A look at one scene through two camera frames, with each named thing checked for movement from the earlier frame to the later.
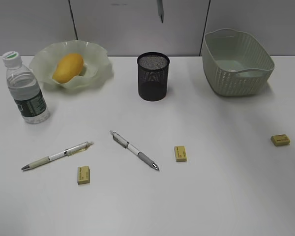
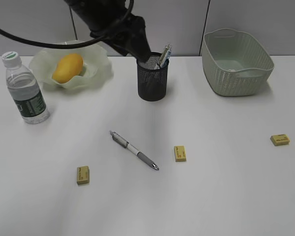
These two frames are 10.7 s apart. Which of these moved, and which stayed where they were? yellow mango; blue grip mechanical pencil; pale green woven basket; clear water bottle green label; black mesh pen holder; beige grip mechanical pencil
Moved: blue grip mechanical pencil; beige grip mechanical pencil
Stayed: pale green woven basket; clear water bottle green label; yellow mango; black mesh pen holder
